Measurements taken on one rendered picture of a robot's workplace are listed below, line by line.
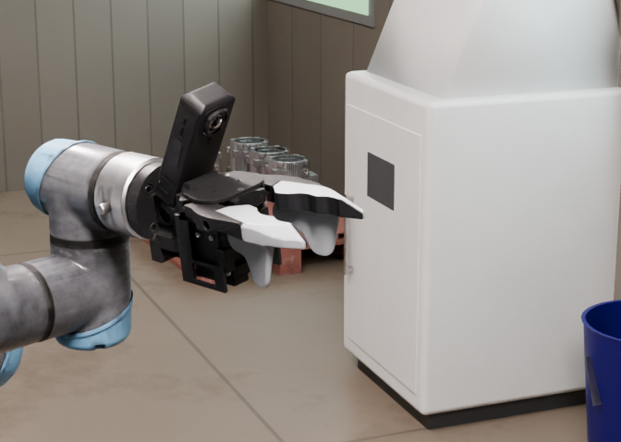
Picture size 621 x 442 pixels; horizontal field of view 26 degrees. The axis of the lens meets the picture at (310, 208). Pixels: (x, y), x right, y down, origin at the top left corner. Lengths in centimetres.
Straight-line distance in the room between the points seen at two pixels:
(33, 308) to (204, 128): 24
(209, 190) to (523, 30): 299
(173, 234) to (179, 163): 8
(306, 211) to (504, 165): 296
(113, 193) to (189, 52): 626
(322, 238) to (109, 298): 25
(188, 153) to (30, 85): 614
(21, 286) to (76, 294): 6
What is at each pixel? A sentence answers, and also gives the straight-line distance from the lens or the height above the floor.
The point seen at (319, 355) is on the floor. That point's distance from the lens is 485.
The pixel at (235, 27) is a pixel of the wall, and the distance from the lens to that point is 751.
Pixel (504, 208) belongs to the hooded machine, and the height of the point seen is 70.
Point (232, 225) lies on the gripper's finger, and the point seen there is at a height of 145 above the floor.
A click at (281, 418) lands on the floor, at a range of 434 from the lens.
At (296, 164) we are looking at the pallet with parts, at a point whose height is 35.
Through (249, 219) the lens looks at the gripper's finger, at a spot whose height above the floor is 146.
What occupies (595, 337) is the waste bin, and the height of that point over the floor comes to 47.
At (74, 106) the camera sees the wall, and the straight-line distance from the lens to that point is 733.
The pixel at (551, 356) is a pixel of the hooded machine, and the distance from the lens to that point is 434.
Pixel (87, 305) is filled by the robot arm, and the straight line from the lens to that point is 126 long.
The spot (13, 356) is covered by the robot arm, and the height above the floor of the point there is 120.
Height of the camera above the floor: 173
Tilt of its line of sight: 15 degrees down
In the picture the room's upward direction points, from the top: straight up
